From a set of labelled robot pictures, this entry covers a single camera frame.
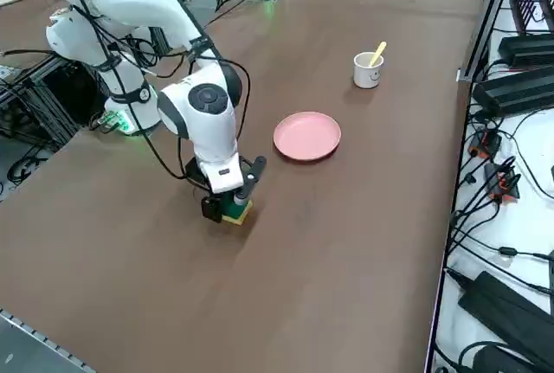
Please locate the silver aluminium rail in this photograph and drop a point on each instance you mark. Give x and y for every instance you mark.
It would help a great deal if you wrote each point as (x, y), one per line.
(39, 338)

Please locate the black aluminium frame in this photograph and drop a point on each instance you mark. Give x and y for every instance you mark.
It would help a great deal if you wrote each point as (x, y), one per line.
(39, 87)

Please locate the green and yellow sponge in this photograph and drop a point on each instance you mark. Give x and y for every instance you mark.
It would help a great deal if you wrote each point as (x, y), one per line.
(238, 217)

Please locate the pink round plate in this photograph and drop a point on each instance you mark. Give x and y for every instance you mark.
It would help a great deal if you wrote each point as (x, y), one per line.
(307, 137)

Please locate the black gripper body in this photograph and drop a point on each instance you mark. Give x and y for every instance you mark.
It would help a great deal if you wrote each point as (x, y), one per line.
(195, 171)

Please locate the white smiley face mug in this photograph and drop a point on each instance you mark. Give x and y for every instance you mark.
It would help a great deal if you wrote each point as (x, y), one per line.
(368, 76)

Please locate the aluminium profile post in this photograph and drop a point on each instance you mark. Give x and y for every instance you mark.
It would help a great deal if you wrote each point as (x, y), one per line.
(489, 18)

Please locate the yellow spoon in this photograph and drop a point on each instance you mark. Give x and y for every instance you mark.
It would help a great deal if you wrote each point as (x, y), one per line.
(380, 49)

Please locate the dark peg rack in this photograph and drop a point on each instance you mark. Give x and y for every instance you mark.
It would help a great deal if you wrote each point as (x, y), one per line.
(523, 1)

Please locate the orange and black plug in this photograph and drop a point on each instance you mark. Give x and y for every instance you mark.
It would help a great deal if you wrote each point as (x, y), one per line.
(502, 182)
(487, 143)

